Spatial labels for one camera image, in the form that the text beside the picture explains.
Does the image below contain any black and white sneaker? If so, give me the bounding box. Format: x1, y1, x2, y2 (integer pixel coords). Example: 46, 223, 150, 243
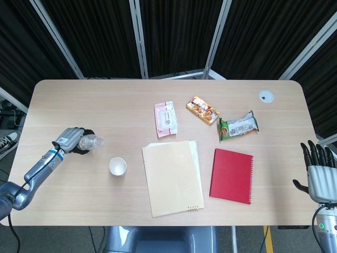
0, 131, 21, 157

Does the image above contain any beige spiral sketchbook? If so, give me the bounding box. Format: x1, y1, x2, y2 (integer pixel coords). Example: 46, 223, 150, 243
142, 140, 205, 218

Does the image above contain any clear plastic water bottle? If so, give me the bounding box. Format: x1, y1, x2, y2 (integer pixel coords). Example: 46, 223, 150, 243
78, 134, 105, 151

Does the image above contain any green snack bag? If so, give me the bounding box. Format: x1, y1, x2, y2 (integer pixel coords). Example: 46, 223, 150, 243
218, 110, 260, 142

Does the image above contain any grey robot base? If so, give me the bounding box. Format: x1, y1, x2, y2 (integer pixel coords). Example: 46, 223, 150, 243
104, 226, 219, 253

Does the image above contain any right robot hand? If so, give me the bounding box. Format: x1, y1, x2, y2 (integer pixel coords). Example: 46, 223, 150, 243
292, 140, 337, 203

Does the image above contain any leaf print paper cup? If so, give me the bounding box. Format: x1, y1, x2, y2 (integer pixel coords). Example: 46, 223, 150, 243
109, 157, 127, 177

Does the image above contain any white partition frame post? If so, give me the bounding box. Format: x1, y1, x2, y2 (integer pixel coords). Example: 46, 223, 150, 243
128, 0, 149, 79
278, 14, 337, 80
28, 0, 86, 79
202, 0, 230, 79

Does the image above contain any red spiral notebook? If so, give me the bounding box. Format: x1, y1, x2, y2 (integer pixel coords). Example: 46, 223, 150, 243
209, 148, 254, 205

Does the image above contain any yellow curry box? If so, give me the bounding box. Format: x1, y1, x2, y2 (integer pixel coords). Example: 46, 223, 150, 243
185, 95, 221, 127

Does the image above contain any pink wet wipes pack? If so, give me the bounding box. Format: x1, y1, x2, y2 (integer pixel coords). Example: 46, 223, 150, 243
153, 101, 178, 139

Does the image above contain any white cable grommet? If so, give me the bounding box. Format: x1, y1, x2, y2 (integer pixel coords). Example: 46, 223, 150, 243
258, 90, 274, 103

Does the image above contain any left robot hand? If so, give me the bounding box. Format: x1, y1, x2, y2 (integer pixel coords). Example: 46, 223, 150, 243
51, 127, 96, 155

